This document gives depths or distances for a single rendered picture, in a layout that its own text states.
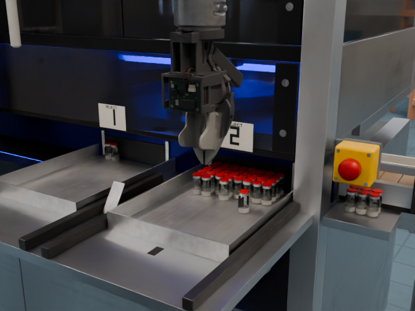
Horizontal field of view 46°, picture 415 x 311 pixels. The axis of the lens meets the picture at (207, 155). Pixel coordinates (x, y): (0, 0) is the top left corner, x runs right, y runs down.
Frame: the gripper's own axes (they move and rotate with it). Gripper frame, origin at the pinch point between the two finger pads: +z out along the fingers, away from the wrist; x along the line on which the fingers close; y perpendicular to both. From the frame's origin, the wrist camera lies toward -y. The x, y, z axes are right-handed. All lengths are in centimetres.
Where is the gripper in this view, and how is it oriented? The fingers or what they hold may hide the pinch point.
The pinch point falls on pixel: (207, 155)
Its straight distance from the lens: 79.5
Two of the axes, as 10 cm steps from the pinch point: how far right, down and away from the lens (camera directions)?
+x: 8.5, 1.6, -5.0
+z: 0.0, 9.5, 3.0
